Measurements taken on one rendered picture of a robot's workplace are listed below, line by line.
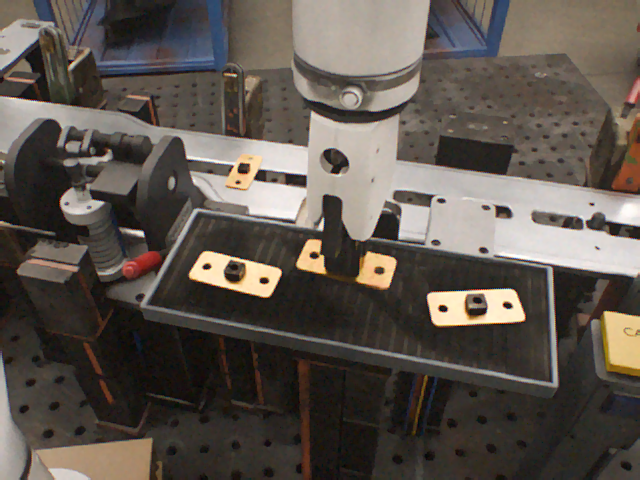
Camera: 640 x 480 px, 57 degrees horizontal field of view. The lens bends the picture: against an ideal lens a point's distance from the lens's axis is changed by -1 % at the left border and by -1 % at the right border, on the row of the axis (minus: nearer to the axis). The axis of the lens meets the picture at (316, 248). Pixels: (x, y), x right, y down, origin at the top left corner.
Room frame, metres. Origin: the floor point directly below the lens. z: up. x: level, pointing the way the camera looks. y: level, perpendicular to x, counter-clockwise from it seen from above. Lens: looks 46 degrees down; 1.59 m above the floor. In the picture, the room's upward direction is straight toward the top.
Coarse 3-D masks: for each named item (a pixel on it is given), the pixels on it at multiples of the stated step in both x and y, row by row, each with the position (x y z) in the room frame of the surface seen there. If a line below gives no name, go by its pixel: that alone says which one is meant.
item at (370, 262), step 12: (312, 240) 0.39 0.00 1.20; (312, 252) 0.38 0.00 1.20; (300, 264) 0.36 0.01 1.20; (312, 264) 0.36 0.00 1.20; (372, 264) 0.36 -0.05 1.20; (384, 264) 0.36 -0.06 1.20; (336, 276) 0.35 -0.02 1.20; (348, 276) 0.35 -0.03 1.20; (360, 276) 0.35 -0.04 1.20; (372, 276) 0.35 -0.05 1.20; (384, 276) 0.35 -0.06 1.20; (384, 288) 0.33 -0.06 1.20
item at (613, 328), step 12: (612, 312) 0.34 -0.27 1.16; (600, 324) 0.33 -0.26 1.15; (612, 324) 0.32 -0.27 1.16; (624, 324) 0.32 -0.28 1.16; (636, 324) 0.32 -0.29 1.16; (612, 336) 0.31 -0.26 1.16; (624, 336) 0.31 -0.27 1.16; (636, 336) 0.31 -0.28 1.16; (612, 348) 0.30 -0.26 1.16; (624, 348) 0.30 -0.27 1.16; (636, 348) 0.30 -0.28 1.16; (612, 360) 0.29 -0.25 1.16; (624, 360) 0.29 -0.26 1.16; (636, 360) 0.29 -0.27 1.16; (624, 372) 0.28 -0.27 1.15; (636, 372) 0.28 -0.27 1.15
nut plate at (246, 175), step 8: (240, 160) 0.77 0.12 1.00; (256, 160) 0.77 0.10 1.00; (240, 168) 0.74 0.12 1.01; (248, 168) 0.74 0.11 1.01; (256, 168) 0.75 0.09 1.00; (232, 176) 0.73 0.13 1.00; (240, 176) 0.73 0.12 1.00; (248, 176) 0.73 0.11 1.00; (232, 184) 0.71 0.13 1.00; (240, 184) 0.71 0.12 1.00; (248, 184) 0.71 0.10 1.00
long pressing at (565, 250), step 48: (0, 144) 0.82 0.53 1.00; (192, 144) 0.82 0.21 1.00; (240, 144) 0.82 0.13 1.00; (288, 144) 0.82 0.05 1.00; (240, 192) 0.69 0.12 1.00; (288, 192) 0.69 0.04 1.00; (432, 192) 0.69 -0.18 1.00; (480, 192) 0.69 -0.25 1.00; (528, 192) 0.69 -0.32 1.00; (576, 192) 0.69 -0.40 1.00; (624, 192) 0.70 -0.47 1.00; (528, 240) 0.59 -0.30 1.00; (576, 240) 0.59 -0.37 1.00; (624, 240) 0.59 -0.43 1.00
